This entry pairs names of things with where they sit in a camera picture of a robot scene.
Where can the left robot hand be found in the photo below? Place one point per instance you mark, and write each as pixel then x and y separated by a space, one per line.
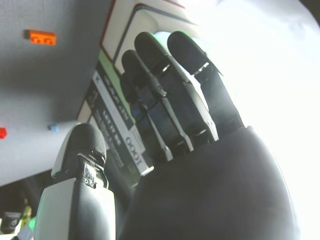
pixel 212 187

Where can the green book with 1000 spine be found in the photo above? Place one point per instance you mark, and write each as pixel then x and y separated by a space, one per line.
pixel 112 100

